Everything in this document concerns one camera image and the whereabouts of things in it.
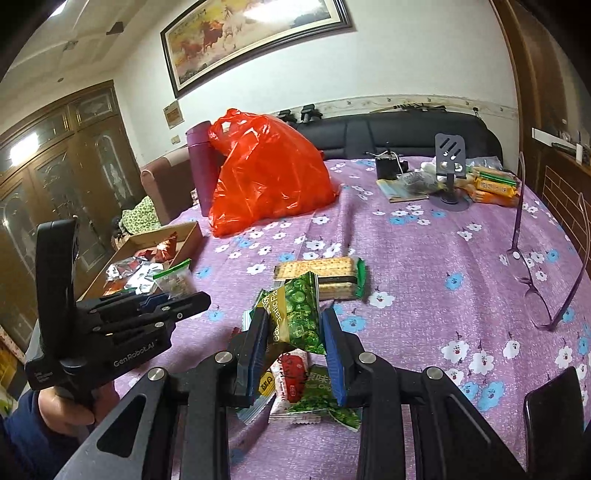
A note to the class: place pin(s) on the black smartphone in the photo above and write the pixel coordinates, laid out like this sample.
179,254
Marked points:
558,429

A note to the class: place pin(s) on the orange biscuit packet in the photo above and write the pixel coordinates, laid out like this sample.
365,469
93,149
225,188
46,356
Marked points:
496,194

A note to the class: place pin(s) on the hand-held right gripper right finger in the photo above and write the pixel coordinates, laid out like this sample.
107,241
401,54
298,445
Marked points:
333,364

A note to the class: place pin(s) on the grey phone stand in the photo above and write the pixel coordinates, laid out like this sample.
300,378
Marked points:
450,147

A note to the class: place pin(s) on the green pea snack packet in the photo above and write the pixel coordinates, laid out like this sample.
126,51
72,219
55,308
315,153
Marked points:
300,314

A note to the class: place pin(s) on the clear zip bag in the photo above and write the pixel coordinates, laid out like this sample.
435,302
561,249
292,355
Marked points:
175,279

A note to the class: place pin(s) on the brown cardboard box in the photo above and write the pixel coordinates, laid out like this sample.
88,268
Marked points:
189,235

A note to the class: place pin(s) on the large cracker packet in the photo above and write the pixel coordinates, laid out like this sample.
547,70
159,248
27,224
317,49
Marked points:
318,270

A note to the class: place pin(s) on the purple thermos bottle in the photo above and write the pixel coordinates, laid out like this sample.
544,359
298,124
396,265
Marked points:
201,170

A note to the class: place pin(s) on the small black box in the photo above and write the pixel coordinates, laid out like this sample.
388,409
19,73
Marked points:
388,167

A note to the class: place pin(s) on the wooden wardrobe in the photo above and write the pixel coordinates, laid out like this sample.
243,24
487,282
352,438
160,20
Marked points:
55,184

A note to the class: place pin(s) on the black sofa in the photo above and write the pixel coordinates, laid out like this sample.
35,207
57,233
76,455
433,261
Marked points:
369,134

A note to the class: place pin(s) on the yellow green biscuit packet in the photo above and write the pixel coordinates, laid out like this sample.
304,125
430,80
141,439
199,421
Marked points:
496,176

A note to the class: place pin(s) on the clear plastic bag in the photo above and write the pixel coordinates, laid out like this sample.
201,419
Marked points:
418,181

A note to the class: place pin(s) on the orange plastic bag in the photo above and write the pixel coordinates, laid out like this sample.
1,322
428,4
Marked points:
268,175

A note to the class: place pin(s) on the person's left forearm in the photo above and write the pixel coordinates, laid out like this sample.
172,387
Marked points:
32,447

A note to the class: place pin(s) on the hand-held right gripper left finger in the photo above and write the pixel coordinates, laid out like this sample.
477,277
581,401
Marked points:
256,369

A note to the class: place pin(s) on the person's left hand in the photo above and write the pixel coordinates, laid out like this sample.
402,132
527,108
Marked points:
64,413

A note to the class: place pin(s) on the green leafy snack packet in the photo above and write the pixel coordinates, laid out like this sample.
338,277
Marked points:
318,397

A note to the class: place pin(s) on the mauve armchair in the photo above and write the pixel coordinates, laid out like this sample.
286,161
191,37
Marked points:
166,184

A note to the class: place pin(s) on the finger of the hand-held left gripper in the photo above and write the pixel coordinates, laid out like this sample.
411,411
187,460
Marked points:
157,318
124,305

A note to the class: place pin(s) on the green floral cloth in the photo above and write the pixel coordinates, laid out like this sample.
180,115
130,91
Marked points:
141,214

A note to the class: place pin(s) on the red triangular snack packet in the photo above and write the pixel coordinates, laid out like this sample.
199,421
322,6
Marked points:
166,249

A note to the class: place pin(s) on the purple eyeglasses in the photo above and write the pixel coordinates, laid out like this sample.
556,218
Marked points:
535,295

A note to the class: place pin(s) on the silver snack packet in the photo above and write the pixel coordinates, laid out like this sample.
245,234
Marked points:
127,277

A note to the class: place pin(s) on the white wrapped item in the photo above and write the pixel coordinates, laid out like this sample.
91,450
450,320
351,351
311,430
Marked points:
429,168

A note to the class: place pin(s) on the red white snack packet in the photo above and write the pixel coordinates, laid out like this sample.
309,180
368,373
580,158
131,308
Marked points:
291,374

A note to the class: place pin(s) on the small framed wall picture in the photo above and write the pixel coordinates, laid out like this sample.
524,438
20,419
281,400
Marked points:
173,115

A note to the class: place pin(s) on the framed horse painting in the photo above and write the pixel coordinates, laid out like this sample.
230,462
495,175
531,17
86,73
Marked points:
240,32

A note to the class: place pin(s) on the green yellow snack packet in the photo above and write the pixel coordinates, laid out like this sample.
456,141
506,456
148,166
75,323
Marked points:
265,385

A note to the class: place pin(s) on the purple floral blanket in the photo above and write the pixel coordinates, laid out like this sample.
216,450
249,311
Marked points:
415,286

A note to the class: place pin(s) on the paper booklet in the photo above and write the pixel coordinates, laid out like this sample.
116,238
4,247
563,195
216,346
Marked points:
399,194

